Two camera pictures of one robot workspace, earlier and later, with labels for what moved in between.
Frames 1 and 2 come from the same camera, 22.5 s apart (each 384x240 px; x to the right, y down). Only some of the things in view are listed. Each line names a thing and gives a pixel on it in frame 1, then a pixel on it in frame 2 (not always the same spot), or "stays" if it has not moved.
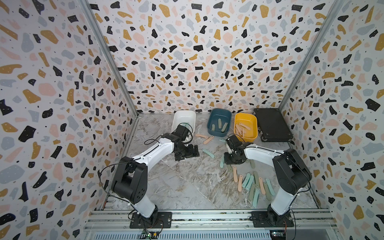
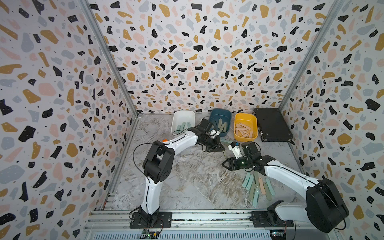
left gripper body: [187, 151] -> [211, 144]
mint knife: [246, 179] stays
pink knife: [245, 126] stays
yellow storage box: [245, 126] stays
